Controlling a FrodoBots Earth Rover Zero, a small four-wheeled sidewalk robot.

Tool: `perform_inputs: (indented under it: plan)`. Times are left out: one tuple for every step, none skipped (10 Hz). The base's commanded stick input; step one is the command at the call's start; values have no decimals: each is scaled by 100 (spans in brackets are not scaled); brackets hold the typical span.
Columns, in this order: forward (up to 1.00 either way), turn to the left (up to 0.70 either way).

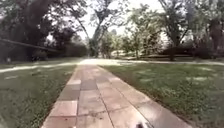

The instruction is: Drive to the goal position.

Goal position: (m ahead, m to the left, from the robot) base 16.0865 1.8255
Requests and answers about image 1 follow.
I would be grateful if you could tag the reddish stone slab path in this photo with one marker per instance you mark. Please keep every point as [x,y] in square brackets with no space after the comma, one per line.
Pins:
[96,96]

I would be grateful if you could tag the row of slender trees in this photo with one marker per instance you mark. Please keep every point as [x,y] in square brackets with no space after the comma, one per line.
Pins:
[143,30]

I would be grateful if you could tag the green grass lawn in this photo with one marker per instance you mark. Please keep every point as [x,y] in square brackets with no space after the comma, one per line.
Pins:
[173,86]

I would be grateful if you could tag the robot's own part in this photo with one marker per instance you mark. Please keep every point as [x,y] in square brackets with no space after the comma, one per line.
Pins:
[139,125]

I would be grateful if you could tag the long thin slanted pole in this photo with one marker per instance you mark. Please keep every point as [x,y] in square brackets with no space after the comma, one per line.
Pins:
[30,45]

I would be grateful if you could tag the low green ground cover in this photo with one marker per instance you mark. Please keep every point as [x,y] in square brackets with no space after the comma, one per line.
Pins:
[26,90]

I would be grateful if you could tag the pale cross path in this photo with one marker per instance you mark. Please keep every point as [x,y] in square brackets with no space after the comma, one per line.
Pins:
[20,68]

